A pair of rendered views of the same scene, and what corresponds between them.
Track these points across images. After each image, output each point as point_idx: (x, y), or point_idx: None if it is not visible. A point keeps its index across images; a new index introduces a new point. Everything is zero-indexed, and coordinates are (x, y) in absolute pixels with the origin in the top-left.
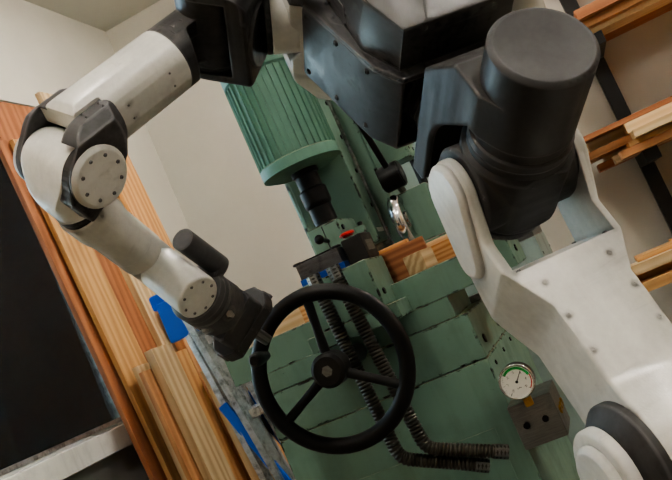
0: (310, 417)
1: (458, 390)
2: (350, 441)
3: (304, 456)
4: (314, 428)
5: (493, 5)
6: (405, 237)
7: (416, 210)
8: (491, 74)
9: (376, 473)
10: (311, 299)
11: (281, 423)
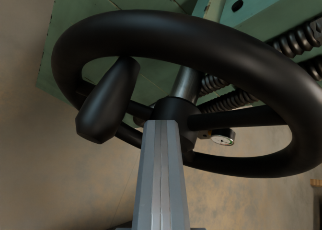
0: None
1: (203, 96)
2: (117, 134)
3: None
4: None
5: None
6: None
7: None
8: None
9: (118, 58)
10: (294, 132)
11: (65, 91)
